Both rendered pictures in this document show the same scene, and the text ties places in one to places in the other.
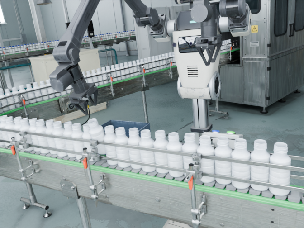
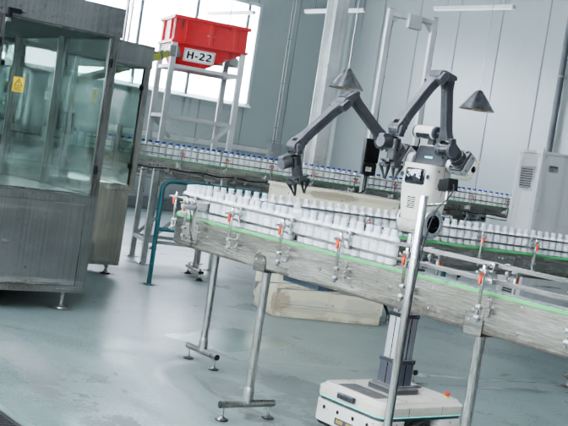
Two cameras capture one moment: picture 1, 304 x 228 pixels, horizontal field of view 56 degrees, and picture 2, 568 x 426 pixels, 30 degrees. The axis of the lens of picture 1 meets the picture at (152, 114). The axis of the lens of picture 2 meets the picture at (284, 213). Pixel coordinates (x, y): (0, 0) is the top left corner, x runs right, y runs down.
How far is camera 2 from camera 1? 433 cm
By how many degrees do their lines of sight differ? 25
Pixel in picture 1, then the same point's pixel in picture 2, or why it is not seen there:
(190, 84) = (406, 215)
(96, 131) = (297, 211)
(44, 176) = (243, 250)
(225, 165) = (365, 242)
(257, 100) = not seen: outside the picture
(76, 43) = (304, 141)
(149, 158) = (325, 236)
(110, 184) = (292, 256)
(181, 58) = (405, 187)
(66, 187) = (259, 260)
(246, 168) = (374, 244)
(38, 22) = not seen: hidden behind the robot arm
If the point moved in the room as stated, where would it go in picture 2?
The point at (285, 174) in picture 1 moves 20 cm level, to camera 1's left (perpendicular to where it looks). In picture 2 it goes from (391, 248) to (350, 241)
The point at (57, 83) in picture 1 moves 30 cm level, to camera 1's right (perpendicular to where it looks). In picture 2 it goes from (281, 163) to (337, 172)
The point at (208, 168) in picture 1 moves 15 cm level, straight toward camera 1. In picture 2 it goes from (356, 243) to (341, 243)
